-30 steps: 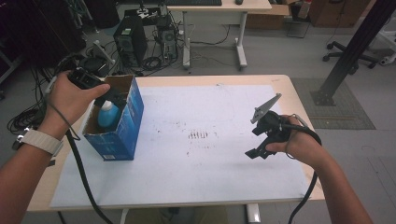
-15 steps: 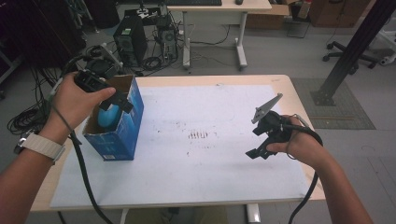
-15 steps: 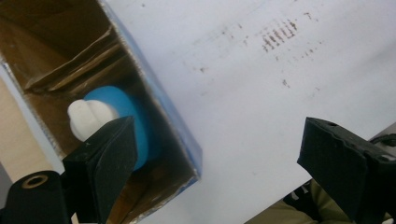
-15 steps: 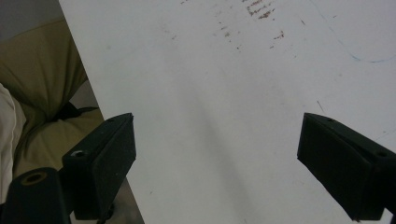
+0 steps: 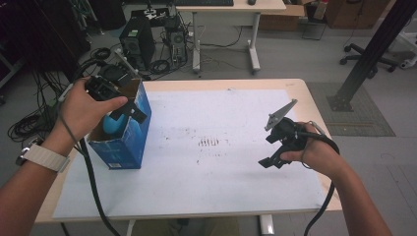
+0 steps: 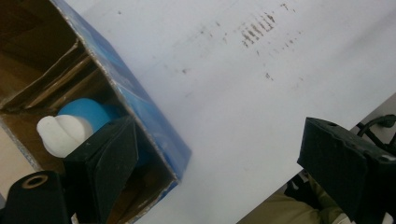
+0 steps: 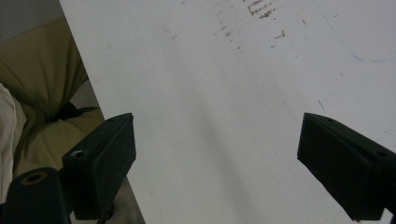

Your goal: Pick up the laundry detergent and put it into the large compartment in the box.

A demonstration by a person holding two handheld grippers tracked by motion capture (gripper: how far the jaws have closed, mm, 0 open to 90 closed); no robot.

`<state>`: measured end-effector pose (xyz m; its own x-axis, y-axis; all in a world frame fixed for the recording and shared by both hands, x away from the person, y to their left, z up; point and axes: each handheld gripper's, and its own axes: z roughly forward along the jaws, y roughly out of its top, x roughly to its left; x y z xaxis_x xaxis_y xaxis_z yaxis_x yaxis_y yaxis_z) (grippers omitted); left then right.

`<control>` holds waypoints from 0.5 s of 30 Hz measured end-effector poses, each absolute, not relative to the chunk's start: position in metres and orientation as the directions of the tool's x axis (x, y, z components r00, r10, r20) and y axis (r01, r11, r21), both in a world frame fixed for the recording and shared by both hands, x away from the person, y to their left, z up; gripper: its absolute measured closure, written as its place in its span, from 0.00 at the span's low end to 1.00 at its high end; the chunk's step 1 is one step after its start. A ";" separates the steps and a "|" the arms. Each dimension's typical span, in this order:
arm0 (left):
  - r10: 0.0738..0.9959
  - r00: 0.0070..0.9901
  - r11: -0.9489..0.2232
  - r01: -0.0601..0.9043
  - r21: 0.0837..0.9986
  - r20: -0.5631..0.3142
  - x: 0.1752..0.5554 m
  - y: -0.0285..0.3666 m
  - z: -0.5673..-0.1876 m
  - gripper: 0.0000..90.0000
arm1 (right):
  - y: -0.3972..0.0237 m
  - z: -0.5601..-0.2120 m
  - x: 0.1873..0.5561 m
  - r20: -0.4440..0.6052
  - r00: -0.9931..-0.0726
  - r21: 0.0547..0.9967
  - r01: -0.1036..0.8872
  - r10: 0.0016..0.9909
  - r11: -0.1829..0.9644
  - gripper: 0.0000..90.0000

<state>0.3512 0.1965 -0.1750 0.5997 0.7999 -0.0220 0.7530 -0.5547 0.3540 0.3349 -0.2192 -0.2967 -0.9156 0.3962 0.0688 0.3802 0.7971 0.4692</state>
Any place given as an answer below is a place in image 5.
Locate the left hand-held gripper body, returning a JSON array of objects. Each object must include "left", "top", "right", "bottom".
[{"left": 84, "top": 48, "right": 141, "bottom": 102}]

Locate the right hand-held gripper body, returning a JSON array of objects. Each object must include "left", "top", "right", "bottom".
[{"left": 264, "top": 98, "right": 309, "bottom": 151}]

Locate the blue cardboard box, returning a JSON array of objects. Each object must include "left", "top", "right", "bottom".
[{"left": 87, "top": 78, "right": 152, "bottom": 171}]

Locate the person's right hand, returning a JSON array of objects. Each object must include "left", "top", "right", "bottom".
[{"left": 280, "top": 122, "right": 342, "bottom": 180}]

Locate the person's left hand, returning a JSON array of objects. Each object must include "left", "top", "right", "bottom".
[{"left": 43, "top": 77, "right": 129, "bottom": 158}]

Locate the black computer tower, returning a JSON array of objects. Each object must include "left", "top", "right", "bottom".
[{"left": 118, "top": 15, "right": 156, "bottom": 71}]

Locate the white table leg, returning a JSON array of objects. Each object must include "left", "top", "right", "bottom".
[{"left": 260, "top": 213, "right": 275, "bottom": 236}]

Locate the white table mat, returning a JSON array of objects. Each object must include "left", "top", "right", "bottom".
[{"left": 52, "top": 88, "right": 326, "bottom": 220}]

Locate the grey floor mat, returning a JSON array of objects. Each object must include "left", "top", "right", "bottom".
[{"left": 305, "top": 81, "right": 396, "bottom": 138}]

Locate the grey computer tower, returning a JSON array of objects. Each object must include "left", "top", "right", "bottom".
[{"left": 167, "top": 28, "right": 189, "bottom": 64}]

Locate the wristwatch with beige band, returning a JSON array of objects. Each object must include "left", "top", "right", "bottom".
[{"left": 15, "top": 138, "right": 72, "bottom": 174}]

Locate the brown cardboard box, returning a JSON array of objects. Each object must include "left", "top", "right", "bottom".
[{"left": 258, "top": 3, "right": 308, "bottom": 32}]

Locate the black office chair base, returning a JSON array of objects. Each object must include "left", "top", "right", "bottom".
[{"left": 339, "top": 42, "right": 399, "bottom": 80}]

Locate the black metal pole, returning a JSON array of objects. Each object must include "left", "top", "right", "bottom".
[{"left": 327, "top": 0, "right": 417, "bottom": 113}]

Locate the black keyboard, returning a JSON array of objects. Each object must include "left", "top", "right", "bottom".
[{"left": 173, "top": 0, "right": 235, "bottom": 7}]

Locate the white desk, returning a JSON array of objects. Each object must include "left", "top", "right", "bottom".
[{"left": 175, "top": 0, "right": 288, "bottom": 75}]

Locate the wooden cabinet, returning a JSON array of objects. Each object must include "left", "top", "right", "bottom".
[{"left": 324, "top": 0, "right": 391, "bottom": 30}]

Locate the right hand-held gripper cable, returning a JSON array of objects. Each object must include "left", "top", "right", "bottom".
[{"left": 296, "top": 130, "right": 341, "bottom": 236}]

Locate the hand-held gripper cable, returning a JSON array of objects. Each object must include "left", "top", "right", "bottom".
[
  {"left": 78, "top": 137, "right": 122, "bottom": 236},
  {"left": 296, "top": 130, "right": 341, "bottom": 236}
]

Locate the left hand-held gripper cable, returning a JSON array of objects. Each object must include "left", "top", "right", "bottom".
[{"left": 78, "top": 137, "right": 122, "bottom": 236}]

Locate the coil of black cables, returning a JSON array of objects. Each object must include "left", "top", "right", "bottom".
[{"left": 7, "top": 111, "right": 51, "bottom": 143}]

